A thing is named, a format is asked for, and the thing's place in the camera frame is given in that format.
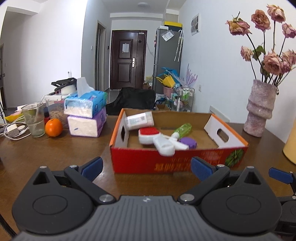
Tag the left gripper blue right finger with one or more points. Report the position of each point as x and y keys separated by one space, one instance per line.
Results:
x=210 y=176

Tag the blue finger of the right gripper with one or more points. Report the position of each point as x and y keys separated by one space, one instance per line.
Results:
x=282 y=176

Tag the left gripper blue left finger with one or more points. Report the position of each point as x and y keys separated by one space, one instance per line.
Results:
x=82 y=177

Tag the purple gear lid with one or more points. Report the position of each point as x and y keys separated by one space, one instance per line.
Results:
x=189 y=141

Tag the green spray bottle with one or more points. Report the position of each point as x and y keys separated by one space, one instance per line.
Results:
x=179 y=133

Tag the white rectangular pill bottle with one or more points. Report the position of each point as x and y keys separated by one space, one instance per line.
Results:
x=141 y=120

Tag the yellow thermos jug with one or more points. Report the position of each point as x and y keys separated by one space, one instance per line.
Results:
x=290 y=147

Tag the red cardboard pumpkin box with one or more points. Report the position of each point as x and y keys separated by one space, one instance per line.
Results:
x=217 y=143

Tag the purple tissue pack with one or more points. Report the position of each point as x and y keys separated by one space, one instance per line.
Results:
x=87 y=127

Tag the orange fruit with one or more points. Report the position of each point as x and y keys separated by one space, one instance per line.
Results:
x=53 y=127

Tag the red and white brush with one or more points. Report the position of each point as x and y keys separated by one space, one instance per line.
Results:
x=146 y=135

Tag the pink textured vase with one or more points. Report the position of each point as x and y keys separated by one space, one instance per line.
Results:
x=260 y=107

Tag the blue tissue pack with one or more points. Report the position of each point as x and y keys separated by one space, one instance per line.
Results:
x=86 y=102

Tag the clear drinking glass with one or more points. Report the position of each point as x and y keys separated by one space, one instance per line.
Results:
x=34 y=118

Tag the black bag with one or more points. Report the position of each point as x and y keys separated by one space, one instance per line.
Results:
x=133 y=98

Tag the dried pink roses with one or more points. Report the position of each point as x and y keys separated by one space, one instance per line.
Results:
x=274 y=62

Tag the grey refrigerator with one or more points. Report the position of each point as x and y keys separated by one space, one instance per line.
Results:
x=164 y=55

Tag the dark brown door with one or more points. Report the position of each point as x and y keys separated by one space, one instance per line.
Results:
x=127 y=62

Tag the yellow box on refrigerator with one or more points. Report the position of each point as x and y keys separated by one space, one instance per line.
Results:
x=173 y=24

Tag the wire storage cart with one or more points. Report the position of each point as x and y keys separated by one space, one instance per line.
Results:
x=182 y=98

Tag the white charger with cable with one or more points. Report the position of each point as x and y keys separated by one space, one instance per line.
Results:
x=15 y=131

